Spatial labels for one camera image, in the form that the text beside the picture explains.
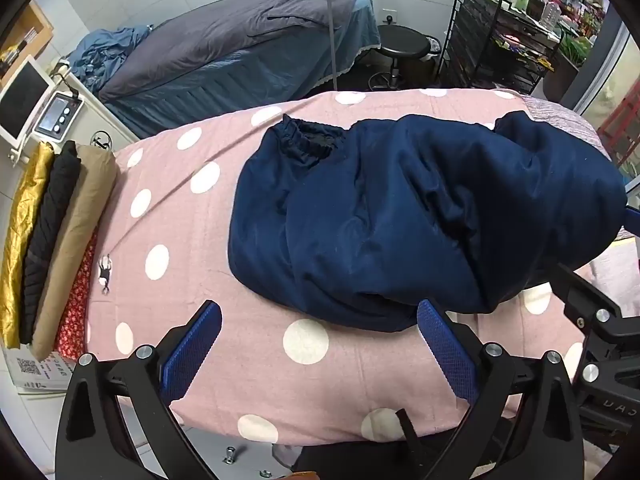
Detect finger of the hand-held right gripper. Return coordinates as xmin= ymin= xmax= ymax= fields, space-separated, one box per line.
xmin=552 ymin=261 xmax=632 ymax=343
xmin=620 ymin=202 xmax=640 ymax=241

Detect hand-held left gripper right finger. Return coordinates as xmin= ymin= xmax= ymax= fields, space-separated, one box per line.
xmin=416 ymin=299 xmax=585 ymax=480

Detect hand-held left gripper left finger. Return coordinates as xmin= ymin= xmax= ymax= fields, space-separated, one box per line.
xmin=55 ymin=300 xmax=223 ymax=480

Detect navy blue pants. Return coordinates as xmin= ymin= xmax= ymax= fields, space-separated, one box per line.
xmin=227 ymin=112 xmax=628 ymax=333

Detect pile of grey and teal clothes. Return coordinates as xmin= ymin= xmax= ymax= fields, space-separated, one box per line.
xmin=97 ymin=0 xmax=363 ymax=103

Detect pink polka dot blanket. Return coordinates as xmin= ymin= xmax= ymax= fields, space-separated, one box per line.
xmin=85 ymin=87 xmax=601 ymax=448

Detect small black clip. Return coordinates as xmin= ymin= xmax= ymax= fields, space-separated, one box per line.
xmin=97 ymin=255 xmax=114 ymax=294

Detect lilac textured blanket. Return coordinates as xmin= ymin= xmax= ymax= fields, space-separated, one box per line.
xmin=522 ymin=97 xmax=613 ymax=161

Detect red floral cloth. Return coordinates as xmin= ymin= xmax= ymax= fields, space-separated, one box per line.
xmin=54 ymin=230 xmax=99 ymax=361

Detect folded tan cloth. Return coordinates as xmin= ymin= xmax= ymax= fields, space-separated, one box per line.
xmin=31 ymin=145 xmax=118 ymax=361

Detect printed paper sheet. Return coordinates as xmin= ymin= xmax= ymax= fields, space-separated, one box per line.
xmin=2 ymin=345 xmax=76 ymax=395

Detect folded black cloth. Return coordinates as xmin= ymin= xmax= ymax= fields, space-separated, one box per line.
xmin=19 ymin=140 xmax=82 ymax=345

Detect green plants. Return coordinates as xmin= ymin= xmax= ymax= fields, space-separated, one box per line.
xmin=560 ymin=0 xmax=610 ymax=68

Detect folded gold cloth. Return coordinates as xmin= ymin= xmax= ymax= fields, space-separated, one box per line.
xmin=0 ymin=141 xmax=56 ymax=350

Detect black metal rack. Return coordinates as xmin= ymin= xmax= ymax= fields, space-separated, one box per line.
xmin=437 ymin=0 xmax=566 ymax=96

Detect white control unit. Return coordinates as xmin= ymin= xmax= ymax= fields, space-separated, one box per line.
xmin=32 ymin=91 xmax=84 ymax=142

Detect black round stool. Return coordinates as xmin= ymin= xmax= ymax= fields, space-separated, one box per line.
xmin=367 ymin=25 xmax=432 ymax=92

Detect white monitor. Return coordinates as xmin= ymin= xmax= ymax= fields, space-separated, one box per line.
xmin=0 ymin=55 xmax=53 ymax=143

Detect crumpled blue cloth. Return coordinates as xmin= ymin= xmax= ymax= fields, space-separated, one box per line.
xmin=65 ymin=25 xmax=153 ymax=93

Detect clear upright pole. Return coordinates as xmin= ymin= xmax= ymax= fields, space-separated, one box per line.
xmin=324 ymin=0 xmax=346 ymax=93

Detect wooden shelf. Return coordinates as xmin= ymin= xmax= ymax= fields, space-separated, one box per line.
xmin=0 ymin=2 xmax=53 ymax=88

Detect red metal frame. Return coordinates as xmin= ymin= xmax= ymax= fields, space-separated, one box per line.
xmin=597 ymin=85 xmax=640 ymax=171

